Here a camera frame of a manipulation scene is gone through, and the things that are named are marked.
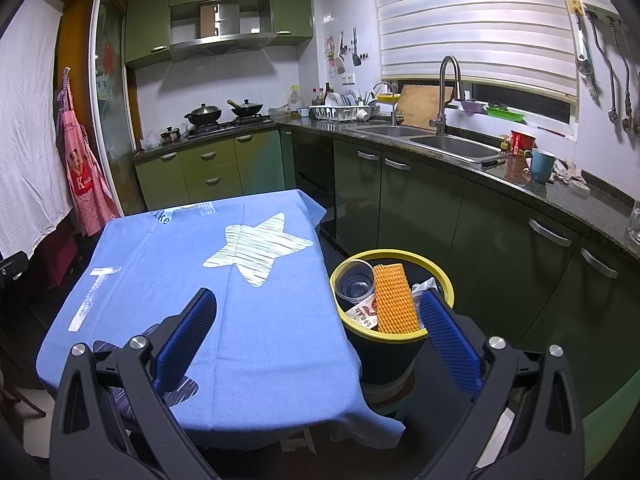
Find dark stone countertop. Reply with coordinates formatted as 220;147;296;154
132;115;640;273

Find red cloth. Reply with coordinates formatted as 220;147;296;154
37;230;83;291

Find black gas stove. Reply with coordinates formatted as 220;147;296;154
186;115;273;137

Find snack wrapper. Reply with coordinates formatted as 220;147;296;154
410;277;443;301

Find steel double sink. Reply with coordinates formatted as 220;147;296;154
345;124;503;163

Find yellow-rimmed dark trash bin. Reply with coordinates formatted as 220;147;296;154
329;249;455;386

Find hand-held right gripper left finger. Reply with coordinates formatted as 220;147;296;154
50;287;236;480

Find white zebra window blind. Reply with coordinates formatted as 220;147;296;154
372;0;581;98

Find tall steel faucet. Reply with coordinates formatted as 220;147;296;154
430;56;463;136

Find steel range hood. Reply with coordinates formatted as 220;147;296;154
169;0;278;63

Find white hanging curtain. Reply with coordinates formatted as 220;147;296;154
0;0;76;258

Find black wok with lid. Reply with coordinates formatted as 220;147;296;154
184;103;223;126

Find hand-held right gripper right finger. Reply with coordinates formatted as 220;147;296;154
419;289;586;480

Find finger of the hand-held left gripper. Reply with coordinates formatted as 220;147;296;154
0;252;30;283

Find black wok with handle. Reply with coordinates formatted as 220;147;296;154
227;99;264;118

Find red printed cup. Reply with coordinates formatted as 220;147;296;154
510;130;538;158

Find blue star-print tablecloth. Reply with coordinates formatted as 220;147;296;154
36;189;406;451

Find white dish rack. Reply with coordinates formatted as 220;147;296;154
309;104;373;123

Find green wall cabinets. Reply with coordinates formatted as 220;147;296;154
124;0;315;71

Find dark green base cabinets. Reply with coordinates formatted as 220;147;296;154
279;127;640;476

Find red checkered apron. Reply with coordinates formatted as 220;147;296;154
56;67;121;237

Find light green base cabinet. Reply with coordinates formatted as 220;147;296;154
134;129;286;211

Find dark window pane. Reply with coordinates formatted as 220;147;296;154
395;77;573;123

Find frosted glass sliding door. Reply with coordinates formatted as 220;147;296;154
89;0;146;216

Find orange waffle sponge cloth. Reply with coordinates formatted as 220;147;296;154
372;262;420;335

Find group of sauce bottles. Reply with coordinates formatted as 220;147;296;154
312;82;337;107

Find small steel faucet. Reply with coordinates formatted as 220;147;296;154
372;81;403;127

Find wooden cutting board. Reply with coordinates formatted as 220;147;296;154
397;84;455;132

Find clear plastic cup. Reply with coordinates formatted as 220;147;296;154
334;260;376;305

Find green plastic tray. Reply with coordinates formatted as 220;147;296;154
486;104;527;123

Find clear glass jar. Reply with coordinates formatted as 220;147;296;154
625;200;640;246

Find crumpled dish rag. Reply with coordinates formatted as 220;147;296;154
550;160;588;186

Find blue mug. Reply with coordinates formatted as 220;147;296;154
522;149;557;185

